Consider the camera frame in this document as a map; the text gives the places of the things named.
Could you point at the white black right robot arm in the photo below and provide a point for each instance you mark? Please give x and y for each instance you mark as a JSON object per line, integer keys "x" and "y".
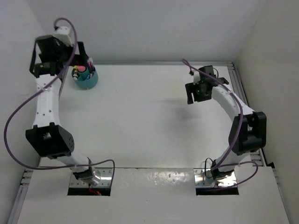
{"x": 248, "y": 130}

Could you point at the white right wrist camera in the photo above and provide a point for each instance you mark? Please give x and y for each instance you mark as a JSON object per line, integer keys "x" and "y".
{"x": 196, "y": 77}

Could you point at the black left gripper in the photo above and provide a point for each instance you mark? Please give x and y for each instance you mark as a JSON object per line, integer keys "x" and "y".
{"x": 81, "y": 59}

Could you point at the pink capped clear tube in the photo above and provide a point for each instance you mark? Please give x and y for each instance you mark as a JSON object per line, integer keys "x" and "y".
{"x": 81, "y": 68}

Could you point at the metal base plate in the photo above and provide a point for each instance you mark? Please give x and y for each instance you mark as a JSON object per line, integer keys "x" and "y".
{"x": 203, "y": 181}
{"x": 102, "y": 179}

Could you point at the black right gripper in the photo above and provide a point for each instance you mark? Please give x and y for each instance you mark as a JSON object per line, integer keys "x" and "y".
{"x": 190, "y": 88}

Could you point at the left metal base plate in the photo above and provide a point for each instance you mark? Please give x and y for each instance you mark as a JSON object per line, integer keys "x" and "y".
{"x": 102, "y": 179}

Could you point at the red pen top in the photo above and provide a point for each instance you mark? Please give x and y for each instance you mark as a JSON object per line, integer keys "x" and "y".
{"x": 90, "y": 64}

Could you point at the teal round desk organizer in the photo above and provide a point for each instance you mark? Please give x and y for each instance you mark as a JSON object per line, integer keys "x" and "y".
{"x": 86, "y": 84}

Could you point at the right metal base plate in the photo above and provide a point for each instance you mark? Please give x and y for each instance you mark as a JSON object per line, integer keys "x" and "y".
{"x": 203, "y": 181}

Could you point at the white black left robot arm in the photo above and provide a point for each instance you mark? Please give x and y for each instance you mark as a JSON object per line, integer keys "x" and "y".
{"x": 47, "y": 136}

